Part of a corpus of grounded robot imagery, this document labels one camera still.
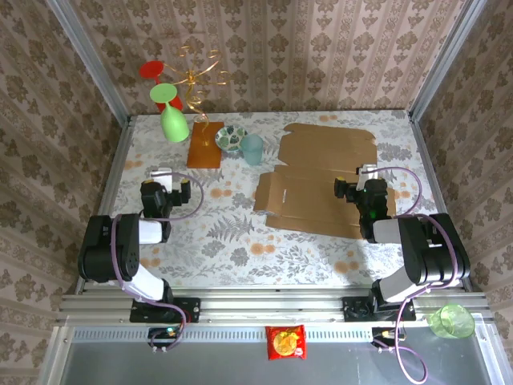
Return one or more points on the brown cardboard box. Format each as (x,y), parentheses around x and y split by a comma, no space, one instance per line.
(308,200)

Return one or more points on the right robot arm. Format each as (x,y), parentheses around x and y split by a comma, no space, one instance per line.
(425,248)

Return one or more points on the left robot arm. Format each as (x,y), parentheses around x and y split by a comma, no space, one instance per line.
(128,248)

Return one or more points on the green plastic wine glass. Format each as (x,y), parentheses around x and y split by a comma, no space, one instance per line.
(174,124)

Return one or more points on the leaf pattern bowl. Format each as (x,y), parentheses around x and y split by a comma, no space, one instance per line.
(229,138)

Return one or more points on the teal translucent cup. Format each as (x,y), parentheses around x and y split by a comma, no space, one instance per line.
(252,152)

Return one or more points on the floral tablecloth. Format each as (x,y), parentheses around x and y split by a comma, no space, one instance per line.
(240,260)

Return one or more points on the red plastic wine glass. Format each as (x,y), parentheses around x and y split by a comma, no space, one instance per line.
(151,70)

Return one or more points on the small black circuit board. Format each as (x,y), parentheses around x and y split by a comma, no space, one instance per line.
(378,333)
(160,333)

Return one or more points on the perforated metal strip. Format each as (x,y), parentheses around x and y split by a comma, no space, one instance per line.
(224,333)

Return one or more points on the green translucent cup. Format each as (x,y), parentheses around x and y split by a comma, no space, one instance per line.
(453,322)

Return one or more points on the red snack packet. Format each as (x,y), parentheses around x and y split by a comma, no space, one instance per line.
(285,343)

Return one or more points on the grey metal panel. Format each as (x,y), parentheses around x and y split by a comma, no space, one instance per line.
(200,369)

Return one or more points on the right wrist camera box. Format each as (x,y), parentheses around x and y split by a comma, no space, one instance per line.
(365,174)

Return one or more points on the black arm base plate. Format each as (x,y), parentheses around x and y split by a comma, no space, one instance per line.
(354,310)
(188,310)

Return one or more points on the aluminium table frame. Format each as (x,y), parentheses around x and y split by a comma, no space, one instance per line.
(260,305)

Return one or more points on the aluminium corner post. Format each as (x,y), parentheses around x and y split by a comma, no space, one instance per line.
(88,60)
(445,60)

